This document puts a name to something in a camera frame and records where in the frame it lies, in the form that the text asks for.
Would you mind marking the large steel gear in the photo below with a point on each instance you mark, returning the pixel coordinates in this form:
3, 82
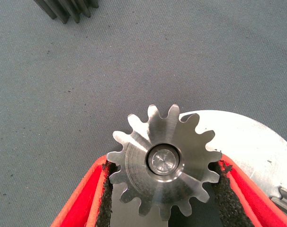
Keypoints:
134, 165

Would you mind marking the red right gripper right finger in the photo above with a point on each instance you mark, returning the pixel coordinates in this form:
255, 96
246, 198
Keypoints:
247, 208

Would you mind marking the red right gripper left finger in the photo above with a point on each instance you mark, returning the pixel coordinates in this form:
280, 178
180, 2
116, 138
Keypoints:
82, 208

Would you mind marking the dark grey table cloth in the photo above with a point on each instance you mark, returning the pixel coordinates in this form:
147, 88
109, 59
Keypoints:
134, 59

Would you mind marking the round steel plate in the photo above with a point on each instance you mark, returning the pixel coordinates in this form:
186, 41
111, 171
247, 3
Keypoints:
252, 146

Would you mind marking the small steel gear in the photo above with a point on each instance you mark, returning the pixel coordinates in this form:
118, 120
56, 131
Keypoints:
286, 203
67, 9

